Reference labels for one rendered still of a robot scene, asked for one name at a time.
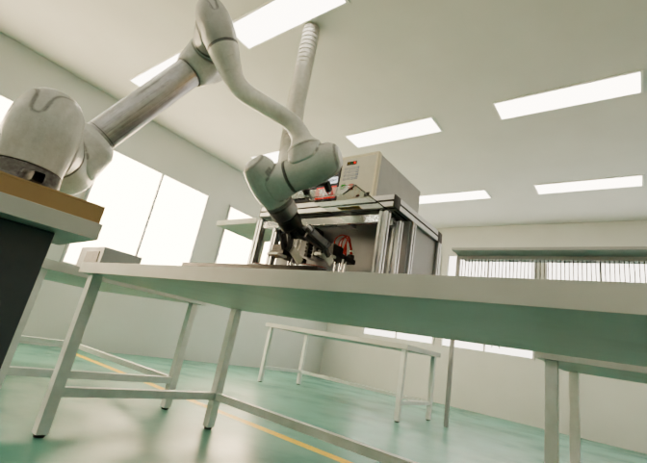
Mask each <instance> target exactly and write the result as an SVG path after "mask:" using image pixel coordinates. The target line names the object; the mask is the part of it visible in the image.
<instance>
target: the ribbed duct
mask: <svg viewBox="0 0 647 463"><path fill-rule="evenodd" d="M320 31H321V28H320V26H319V25H318V24H317V23H315V22H312V21H309V22H307V23H305V24H304V25H303V29H302V33H301V38H300V42H299V47H298V54H297V59H296V64H295V68H294V73H293V74H294V75H293V78H292V82H291V86H290V90H289V95H288V99H287V104H286V108H287V109H289V110H290V111H292V112H293V113H295V114H296V115H297V116H298V117H299V118H300V119H301V120H302V121H303V116H304V110H305V105H306V100H307V95H308V90H309V85H310V84H309V83H310V80H311V74H312V69H313V65H314V61H315V56H316V51H317V46H318V40H319V36H320ZM290 146H291V138H290V135H289V133H288V132H287V130H286V129H285V128H283V127H282V133H281V140H280V147H279V153H278V160H277V162H278V163H279V162H283V161H285V160H287V159H288V149H289V148H290Z"/></svg>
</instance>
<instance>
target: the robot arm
mask: <svg viewBox="0 0 647 463"><path fill-rule="evenodd" d="M195 18H196V21H195V23H194V38H193V39H191V40H190V42H189V43H188V44H187V46H186V47H185V48H184V49H183V50H182V52H181V53H180V54H179V55H178V58H177V61H176V62H175V63H173V64H172V65H170V66H169V67H167V68H166V69H164V70H163V71H162V72H160V73H159V74H157V75H156V76H154V77H153V78H151V79H150V80H149V81H147V82H146V83H144V84H143V85H141V86H140V87H138V88H137V89H136V90H134V91H132V92H131V93H129V94H128V95H127V96H125V97H124V98H122V99H121V100H119V101H118V102H117V103H116V104H115V105H113V106H112V107H110V108H109V109H107V110H106V111H104V112H103V113H102V114H100V115H99V116H97V117H95V118H94V119H93V120H91V121H90V122H88V123H86V122H85V120H84V116H83V113H82V110H81V108H80V106H79V105H78V104H77V102H76V101H75V100H74V99H73V98H72V97H70V96H69V95H67V94H65V93H63V92H61V91H58V90H54V89H50V88H46V87H39V88H36V89H30V90H27V91H25V92H24V93H22V94H21V95H20V96H18V97H17V98H16V99H15V101H14V102H13V103H12V105H11V106H10V108H9V109H8V110H7V112H6V113H5V115H4V117H3V119H2V121H1V123H0V170H1V171H3V172H6V173H8V174H11V175H14V176H17V177H20V178H23V179H25V180H28V181H31V182H34V183H37V184H40V185H43V186H45V187H48V188H50V189H53V190H56V191H59V192H62V193H67V194H76V193H80V192H83V191H85V190H86V189H88V188H89V187H90V186H91V185H92V184H93V182H94V181H95V179H96V178H97V177H98V175H99V174H100V173H101V172H102V171H103V170H104V169H105V168H106V167H107V165H108V164H109V163H110V162H111V161H112V160H113V156H114V150H113V149H114V148H115V147H116V146H118V145H119V144H120V143H122V142H123V141H125V140H126V139H127V138H129V137H130V136H131V135H133V134H134V133H135V132H137V131H138V130H139V129H141V128H142V127H143V126H144V125H145V124H146V123H148V122H149V121H150V120H152V119H153V118H154V117H156V116H158V115H159V114H160V113H162V112H163V111H164V110H166V109H167V108H168V107H170V106H171V105H172V104H174V103H175V102H176V101H178V100H179V99H180V98H182V97H183V96H184V95H186V94H187V93H188V92H190V91H191V90H193V89H194V88H195V87H197V88H202V87H205V86H208V85H214V84H217V83H218V82H220V81H221V80H222V81H223V82H224V84H225V85H226V87H227V88H228V90H229V91H230V92H231V93H232V94H233V95H234V96H235V97H236V98H237V99H238V100H239V101H241V102H242V103H243V104H245V105H247V106H248V107H249V108H251V109H252V110H254V111H256V112H258V113H259V114H261V115H263V116H265V117H267V118H269V119H270V120H272V121H274V122H276V123H277V124H279V125H281V126H282V127H283V128H285V129H286V130H287V132H288V133H289V135H290V138H291V146H290V148H289V149H288V159H287V160H285V161H283V162H279V163H275V162H274V161H273V160H272V159H271V158H269V157H267V156H265V155H258V156H256V157H254V158H253V159H251V160H249V161H248V162H247V163H246V165H245V169H244V175H245V178H246V181H247V183H248V186H249V188H250V189H251V191H252V193H253V195H254V196H255V198H256V199H257V200H258V202H259V203H260V204H262V205H263V206H264V207H265V209H266V211H267V212H268V213H269V215H270V216H271V218H272V220H273V221H274V222H275V223H277V224H278V225H279V228H278V230H277V232H278V234H279V239H280V244H281V249H282V250H284V249H286V250H287V251H289V253H290V255H291V256H292V257H293V258H294V260H295V261H296V263H297V265H300V264H301V262H302V261H303V259H302V258H301V256H300V255H299V253H298V251H297V249H296V248H295V247H294V246H293V242H294V239H295V240H296V239H300V240H304V241H307V242H308V243H310V244H312V245H313V246H315V247H316V248H318V249H319V250H320V253H321V254H322V256H323V258H324V260H325V261H326V263H327V265H328V266H329V267H330V266H331V265H332V263H333V261H334V260H333V259H332V257H331V253H330V251H329V250H328V249H329V247H330V246H331V243H330V242H329V241H328V240H327V239H326V238H325V237H323V236H322V235H321V234H320V233H319V232H318V231H317V230H316V229H315V228H314V227H313V225H312V224H309V225H308V226H304V225H303V224H302V219H301V216H300V215H299V213H298V206H297V204H296V203H295V201H294V200H293V198H292V194H294V193H297V192H300V191H303V190H307V189H310V188H313V187H315V186H318V185H320V184H321V183H323V182H325V181H327V180H329V179H330V178H332V177H333V176H335V175H336V174H337V173H338V172H339V171H340V169H341V167H342V165H343V156H342V152H341V150H340V148H339V146H338V145H336V144H335V143H332V142H328V141H326V142H323V143H321V141H320V140H319V139H316V138H314V137H313V136H312V135H311V134H310V132H309V130H308V129H307V127H306V125H305V124H304V123H303V121H302V120H301V119H300V118H299V117H298V116H297V115H296V114H295V113H293V112H292V111H290V110H289V109H287V108H286V107H284V106H283V105H281V104H279V103H278V102H276V101H275V100H273V99H271V98H270V97H268V96H267V95H265V94H264V93H262V92H261V91H259V90H257V89H256V88H255V87H253V86H252V85H251V84H250V83H249V82H248V81H247V80H246V78H245V76H244V74H243V70H242V64H241V57H240V48H239V44H238V40H237V34H236V31H235V28H234V25H233V22H232V19H231V17H230V14H229V12H228V10H227V9H226V7H225V6H224V5H223V4H222V2H221V1H220V0H198V1H197V3H196V7H195ZM305 233H306V234H307V235H306V237H304V236H305ZM286 234H288V242H287V236H286ZM292 246H293V247H292Z"/></svg>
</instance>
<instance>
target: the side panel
mask: <svg viewBox="0 0 647 463"><path fill-rule="evenodd" d="M440 255H441V244H440V243H437V242H435V241H434V240H433V239H432V238H430V237H429V236H428V235H427V234H425V233H424V232H423V231H422V230H420V229H419V228H418V227H417V224H416V223H415V222H411V226H410V234H409V243H408V250H407V259H406V267H405V274H431V275H439V266H440Z"/></svg>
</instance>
